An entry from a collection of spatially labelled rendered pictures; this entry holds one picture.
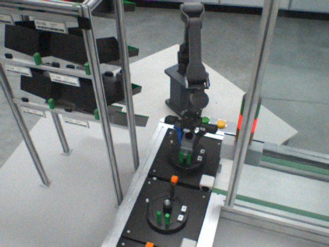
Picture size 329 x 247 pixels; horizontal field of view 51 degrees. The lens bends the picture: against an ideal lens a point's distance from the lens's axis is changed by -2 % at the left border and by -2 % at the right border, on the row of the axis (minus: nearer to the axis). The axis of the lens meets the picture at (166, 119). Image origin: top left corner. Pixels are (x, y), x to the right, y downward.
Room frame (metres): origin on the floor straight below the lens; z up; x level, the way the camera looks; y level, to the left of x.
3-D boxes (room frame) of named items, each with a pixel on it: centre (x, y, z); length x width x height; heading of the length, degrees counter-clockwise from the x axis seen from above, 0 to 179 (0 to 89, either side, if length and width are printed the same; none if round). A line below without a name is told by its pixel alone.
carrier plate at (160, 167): (0.85, -0.08, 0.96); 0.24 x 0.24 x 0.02; 72
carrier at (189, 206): (0.61, 0.00, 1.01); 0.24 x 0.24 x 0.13; 72
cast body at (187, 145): (0.84, -0.08, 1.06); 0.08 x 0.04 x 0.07; 162
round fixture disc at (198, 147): (0.85, -0.08, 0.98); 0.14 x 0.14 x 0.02
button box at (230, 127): (1.03, -0.23, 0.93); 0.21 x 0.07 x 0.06; 72
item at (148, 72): (1.24, -0.05, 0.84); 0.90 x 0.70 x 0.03; 36
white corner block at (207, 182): (0.73, -0.14, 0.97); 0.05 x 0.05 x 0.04; 72
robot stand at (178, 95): (1.27, -0.09, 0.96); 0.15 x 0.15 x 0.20; 36
